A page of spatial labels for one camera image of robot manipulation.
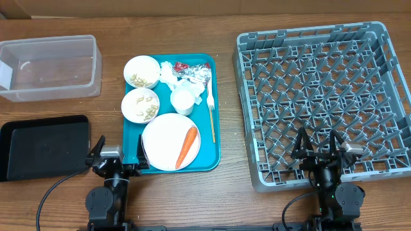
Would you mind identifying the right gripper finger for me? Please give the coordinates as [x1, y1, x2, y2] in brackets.
[329, 130, 345, 158]
[291, 127, 314, 159]

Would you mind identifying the white bowl with peanuts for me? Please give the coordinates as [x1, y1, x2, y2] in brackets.
[123, 55, 161, 89]

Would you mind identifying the teal plastic serving tray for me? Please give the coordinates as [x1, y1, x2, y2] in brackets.
[121, 53, 222, 175]

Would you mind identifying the white round plate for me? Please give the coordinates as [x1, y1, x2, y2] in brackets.
[142, 113, 201, 171]

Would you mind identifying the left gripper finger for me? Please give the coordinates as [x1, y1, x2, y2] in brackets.
[85, 135, 105, 166]
[136, 134, 150, 169]

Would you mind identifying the white plastic fork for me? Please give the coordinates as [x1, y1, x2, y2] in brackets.
[207, 78, 214, 110]

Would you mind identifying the black rectangular waste tray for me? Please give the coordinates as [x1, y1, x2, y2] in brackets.
[1, 115, 91, 182]

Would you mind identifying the wooden chopstick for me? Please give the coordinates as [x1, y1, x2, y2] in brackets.
[209, 108, 216, 143]

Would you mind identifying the crumpled silver foil wrapper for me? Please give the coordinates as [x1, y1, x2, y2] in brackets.
[173, 62, 212, 87]

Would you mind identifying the white bowl with rice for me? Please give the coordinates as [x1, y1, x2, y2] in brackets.
[121, 88, 160, 124]

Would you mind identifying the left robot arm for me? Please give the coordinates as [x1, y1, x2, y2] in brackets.
[85, 135, 150, 230]

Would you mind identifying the orange carrot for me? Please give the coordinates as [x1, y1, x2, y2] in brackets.
[175, 126, 198, 169]

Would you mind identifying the grey plastic dishwasher rack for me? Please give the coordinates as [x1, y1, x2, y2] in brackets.
[233, 21, 410, 193]

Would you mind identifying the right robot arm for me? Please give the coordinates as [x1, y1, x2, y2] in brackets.
[281, 127, 365, 230]

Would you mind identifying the white paper cup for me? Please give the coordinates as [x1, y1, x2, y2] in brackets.
[170, 89, 195, 116]

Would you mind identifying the clear plastic storage bin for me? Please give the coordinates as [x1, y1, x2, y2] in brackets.
[1, 35, 102, 102]

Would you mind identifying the crumpled white napkin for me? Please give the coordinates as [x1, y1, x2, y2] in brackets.
[159, 61, 206, 105]

